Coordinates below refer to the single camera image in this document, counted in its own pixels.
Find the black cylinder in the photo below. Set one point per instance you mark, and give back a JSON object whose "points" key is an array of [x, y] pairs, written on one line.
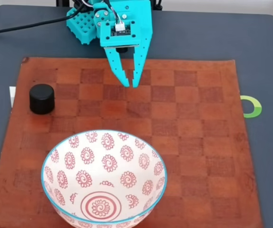
{"points": [[42, 98]]}

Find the white bowl with red flowers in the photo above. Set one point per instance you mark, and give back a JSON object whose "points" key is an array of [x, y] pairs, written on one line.
{"points": [[103, 175]]}

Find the brown checkered board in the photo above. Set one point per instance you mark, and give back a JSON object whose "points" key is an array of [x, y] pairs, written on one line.
{"points": [[186, 142]]}

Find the white paper piece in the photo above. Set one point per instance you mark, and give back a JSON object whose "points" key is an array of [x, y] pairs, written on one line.
{"points": [[12, 95]]}

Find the teal camera box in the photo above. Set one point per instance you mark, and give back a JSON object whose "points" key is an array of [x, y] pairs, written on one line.
{"points": [[108, 33]]}

